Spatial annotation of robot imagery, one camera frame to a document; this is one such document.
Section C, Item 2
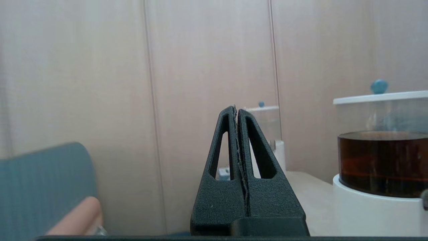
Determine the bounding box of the large tea dispenser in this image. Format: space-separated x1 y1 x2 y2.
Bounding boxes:
333 99 428 237

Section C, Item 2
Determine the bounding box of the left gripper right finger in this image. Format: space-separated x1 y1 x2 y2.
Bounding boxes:
237 109 310 236

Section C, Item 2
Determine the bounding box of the small far water dispenser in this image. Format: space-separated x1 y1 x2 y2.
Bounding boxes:
242 109 286 178

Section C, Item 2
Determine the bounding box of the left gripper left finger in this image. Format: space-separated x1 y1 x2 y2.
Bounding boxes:
191 106 249 236

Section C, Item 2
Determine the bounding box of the large white dispenser lid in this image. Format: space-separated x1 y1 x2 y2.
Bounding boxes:
333 79 428 105

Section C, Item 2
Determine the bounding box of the teal upholstered bench sofa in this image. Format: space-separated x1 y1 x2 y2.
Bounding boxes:
0 142 191 240

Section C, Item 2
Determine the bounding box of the small white dispenser lid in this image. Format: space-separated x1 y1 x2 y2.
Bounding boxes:
242 100 280 112

